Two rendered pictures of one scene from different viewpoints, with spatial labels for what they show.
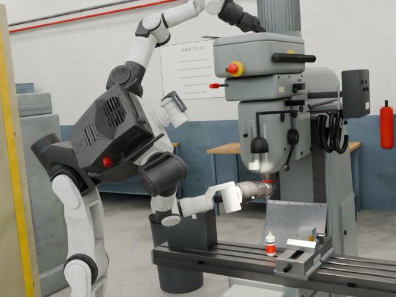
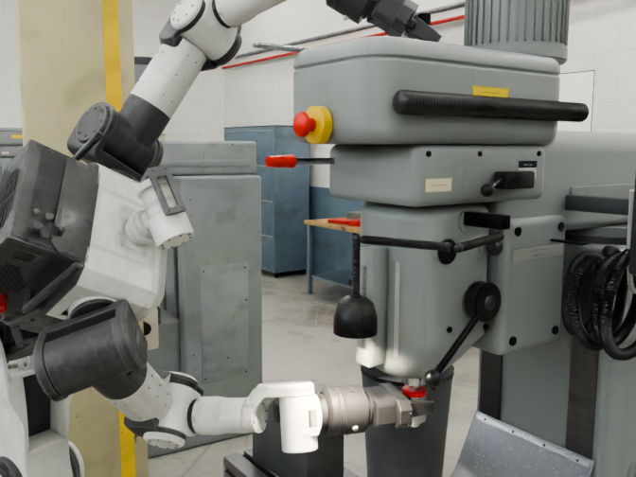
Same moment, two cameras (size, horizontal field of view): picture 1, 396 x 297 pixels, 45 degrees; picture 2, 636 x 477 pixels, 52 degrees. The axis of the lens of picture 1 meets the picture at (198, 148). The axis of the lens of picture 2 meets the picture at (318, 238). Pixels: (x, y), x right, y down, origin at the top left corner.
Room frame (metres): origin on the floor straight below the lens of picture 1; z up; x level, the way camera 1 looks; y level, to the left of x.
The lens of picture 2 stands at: (0.91, -0.59, 1.72)
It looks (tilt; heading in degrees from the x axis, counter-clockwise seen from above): 8 degrees down; 23
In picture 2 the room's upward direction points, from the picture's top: straight up
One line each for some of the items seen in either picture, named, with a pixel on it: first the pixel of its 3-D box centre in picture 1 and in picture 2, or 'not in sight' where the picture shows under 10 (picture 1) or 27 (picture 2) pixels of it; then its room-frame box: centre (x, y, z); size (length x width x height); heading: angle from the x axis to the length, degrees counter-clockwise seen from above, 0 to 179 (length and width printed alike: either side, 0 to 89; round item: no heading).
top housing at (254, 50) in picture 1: (260, 56); (428, 99); (2.08, -0.30, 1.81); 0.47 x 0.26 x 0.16; 148
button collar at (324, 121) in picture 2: (236, 68); (317, 125); (1.87, -0.17, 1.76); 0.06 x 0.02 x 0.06; 58
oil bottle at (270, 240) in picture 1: (270, 243); not in sight; (2.08, -0.30, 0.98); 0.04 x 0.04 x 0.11
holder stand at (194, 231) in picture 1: (191, 225); (296, 431); (2.30, 0.06, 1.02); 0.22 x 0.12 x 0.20; 64
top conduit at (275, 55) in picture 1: (295, 58); (499, 108); (2.02, -0.44, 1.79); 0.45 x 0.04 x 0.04; 148
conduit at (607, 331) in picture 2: (326, 131); (595, 297); (2.19, -0.60, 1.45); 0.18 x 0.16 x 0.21; 148
